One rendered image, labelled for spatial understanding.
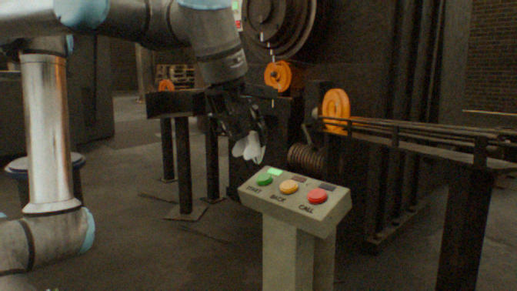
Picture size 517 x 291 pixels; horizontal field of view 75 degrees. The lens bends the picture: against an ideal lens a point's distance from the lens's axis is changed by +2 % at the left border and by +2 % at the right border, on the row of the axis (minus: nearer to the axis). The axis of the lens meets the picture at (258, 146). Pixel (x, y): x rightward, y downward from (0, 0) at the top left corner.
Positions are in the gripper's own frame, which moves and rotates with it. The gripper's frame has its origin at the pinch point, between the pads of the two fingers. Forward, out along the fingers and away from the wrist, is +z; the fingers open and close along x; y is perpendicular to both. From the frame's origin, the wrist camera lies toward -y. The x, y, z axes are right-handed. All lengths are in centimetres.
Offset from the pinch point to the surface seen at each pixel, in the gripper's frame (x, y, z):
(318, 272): 7.7, -2.1, 36.1
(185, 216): -105, -21, 77
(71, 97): -298, -45, 25
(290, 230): 10.7, 6.1, 12.8
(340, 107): -10, -50, 12
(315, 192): 14.5, -0.2, 5.7
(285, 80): -54, -74, 12
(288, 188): 8.5, 1.3, 5.7
